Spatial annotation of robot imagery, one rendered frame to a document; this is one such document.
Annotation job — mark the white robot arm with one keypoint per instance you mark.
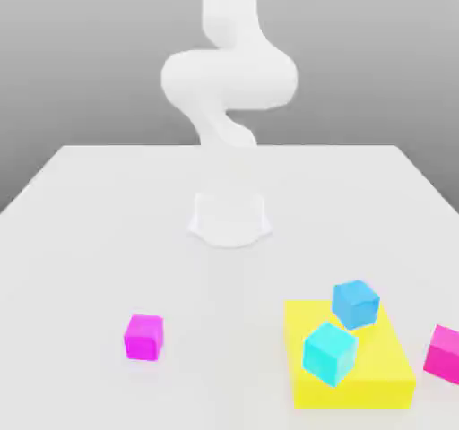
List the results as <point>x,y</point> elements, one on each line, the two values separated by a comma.
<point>229,79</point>

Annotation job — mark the small magenta cube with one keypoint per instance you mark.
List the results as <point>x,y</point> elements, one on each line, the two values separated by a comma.
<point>143,338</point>

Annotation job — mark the small blue cube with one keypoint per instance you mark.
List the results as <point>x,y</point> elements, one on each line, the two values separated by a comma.
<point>355,304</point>

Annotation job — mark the small cyan cube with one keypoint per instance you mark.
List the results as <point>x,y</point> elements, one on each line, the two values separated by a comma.
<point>328,353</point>

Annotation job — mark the small pink cube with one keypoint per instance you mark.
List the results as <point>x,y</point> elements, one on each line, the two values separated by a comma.
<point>443,356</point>

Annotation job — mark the large yellow box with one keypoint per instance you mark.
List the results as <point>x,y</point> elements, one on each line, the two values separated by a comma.
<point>380,365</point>

